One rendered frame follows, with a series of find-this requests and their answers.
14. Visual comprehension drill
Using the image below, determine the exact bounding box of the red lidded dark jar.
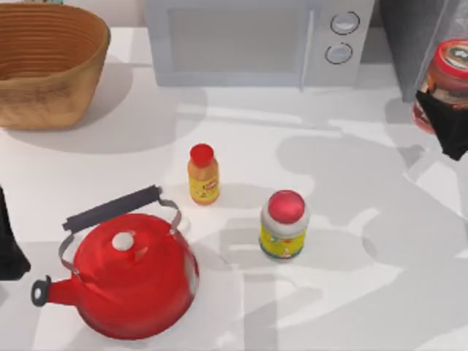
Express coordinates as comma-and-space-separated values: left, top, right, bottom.
412, 37, 468, 134

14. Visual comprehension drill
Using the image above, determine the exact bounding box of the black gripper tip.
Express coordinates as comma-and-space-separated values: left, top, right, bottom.
0, 186, 32, 282

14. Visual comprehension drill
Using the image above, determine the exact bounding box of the microwave door handle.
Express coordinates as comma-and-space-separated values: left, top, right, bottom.
298, 8, 316, 92

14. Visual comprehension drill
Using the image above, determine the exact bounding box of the red kettle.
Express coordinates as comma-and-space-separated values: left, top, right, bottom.
30, 184, 201, 341

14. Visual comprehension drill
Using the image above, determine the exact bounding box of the woven brown basket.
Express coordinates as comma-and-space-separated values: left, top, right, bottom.
0, 2, 112, 130

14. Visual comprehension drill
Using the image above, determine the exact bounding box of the orange bottle with red cap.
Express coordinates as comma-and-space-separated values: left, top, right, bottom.
186, 143, 221, 206

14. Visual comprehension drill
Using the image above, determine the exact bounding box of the round microwave knob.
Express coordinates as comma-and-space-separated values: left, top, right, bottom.
324, 41, 355, 67
330, 10, 361, 37

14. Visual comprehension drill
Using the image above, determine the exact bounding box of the pale grey microwave oven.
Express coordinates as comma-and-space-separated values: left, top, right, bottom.
143, 0, 374, 92

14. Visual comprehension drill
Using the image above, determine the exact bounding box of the yellow labelled jar, red lid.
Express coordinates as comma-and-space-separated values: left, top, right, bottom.
259, 189, 311, 262

